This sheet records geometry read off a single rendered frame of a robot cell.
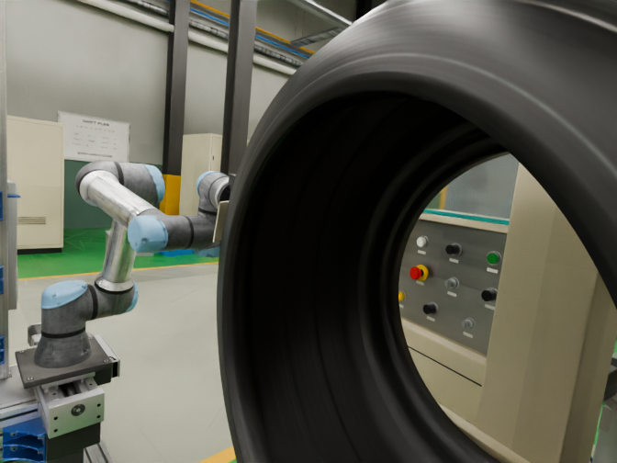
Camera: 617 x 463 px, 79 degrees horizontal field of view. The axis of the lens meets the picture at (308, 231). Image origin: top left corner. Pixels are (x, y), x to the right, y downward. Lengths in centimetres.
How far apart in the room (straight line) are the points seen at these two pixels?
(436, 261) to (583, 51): 106
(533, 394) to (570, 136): 53
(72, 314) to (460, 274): 116
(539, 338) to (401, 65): 49
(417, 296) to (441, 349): 19
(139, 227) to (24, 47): 785
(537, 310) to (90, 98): 839
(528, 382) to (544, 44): 55
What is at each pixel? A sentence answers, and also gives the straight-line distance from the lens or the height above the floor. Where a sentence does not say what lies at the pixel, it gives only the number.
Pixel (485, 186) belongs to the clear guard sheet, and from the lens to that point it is 112.
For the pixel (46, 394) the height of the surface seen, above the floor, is 66.
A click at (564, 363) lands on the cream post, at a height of 111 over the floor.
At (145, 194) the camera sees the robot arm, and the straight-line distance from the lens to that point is 118.
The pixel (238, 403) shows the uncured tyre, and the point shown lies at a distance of 50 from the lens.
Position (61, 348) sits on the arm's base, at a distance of 137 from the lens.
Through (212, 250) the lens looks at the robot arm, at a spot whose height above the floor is 116.
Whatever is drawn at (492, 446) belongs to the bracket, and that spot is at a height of 95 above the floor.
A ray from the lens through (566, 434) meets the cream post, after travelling 69.
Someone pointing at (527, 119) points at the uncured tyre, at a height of 137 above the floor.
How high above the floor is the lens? 133
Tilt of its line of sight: 7 degrees down
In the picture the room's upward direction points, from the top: 6 degrees clockwise
